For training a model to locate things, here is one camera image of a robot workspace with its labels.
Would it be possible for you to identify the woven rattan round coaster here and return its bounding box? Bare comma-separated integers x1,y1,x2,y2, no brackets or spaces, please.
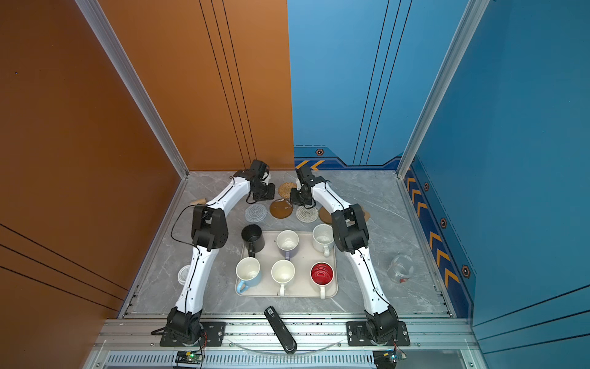
277,182,297,200

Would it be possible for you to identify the dark brown round wooden coaster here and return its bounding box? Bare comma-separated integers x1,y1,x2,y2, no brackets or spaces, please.
318,207,332,224

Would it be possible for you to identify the black mug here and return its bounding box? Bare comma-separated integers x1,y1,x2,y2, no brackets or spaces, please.
241,224,265,258

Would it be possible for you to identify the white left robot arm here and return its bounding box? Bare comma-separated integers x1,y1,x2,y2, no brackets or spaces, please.
160,160,275,347

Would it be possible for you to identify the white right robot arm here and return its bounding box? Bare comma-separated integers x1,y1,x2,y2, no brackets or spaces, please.
290,166,399,345

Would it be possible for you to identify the white woven round coaster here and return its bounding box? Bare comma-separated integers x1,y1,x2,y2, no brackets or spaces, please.
296,207,319,224

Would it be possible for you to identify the glossy brown round coaster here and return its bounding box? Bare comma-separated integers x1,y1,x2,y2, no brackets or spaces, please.
269,198,293,219

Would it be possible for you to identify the clear glass cup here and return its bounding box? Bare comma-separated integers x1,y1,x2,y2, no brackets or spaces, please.
387,254,414,284

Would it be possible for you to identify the white mug back right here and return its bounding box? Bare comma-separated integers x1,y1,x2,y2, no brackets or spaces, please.
312,224,335,258

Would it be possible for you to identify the purple mug white inside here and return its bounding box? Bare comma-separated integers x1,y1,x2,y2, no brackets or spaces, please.
276,230,300,261

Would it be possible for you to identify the beige serving tray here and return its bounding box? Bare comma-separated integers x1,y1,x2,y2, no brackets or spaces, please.
235,232,338,299

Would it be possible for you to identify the white mug front middle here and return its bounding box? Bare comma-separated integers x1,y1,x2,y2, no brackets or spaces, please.
271,260,296,297

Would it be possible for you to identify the light blue mug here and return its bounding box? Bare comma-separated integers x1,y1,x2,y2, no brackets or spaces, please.
236,257,262,294

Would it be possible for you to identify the white round lid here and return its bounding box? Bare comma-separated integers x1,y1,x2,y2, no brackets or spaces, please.
177,265,191,285

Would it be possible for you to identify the black handheld scanner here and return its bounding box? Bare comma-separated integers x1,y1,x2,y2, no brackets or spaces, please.
264,306,297,355

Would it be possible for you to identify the circuit board right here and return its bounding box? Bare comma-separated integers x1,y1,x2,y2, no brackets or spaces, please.
373,350,407,369

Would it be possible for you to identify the green circuit board left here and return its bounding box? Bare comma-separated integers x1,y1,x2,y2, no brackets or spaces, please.
175,351,204,368

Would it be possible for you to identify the red mug white handle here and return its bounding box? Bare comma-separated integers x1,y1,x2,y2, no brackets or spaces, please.
310,262,335,299

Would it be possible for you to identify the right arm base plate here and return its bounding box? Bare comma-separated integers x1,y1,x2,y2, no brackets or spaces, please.
346,321,411,347

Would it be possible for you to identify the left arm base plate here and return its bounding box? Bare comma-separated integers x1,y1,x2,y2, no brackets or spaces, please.
159,321,226,347

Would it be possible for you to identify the aluminium front rail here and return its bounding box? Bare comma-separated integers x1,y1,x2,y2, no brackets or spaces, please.
91,315,479,352

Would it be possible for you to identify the aluminium corner post left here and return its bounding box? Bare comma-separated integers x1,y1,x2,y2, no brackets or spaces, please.
75,0,189,179

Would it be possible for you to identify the aluminium corner post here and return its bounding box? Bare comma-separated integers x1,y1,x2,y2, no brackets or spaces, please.
75,0,189,179
396,0,490,179

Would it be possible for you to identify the aluminium corner post right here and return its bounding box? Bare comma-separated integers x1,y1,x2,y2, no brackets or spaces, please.
396,0,490,179

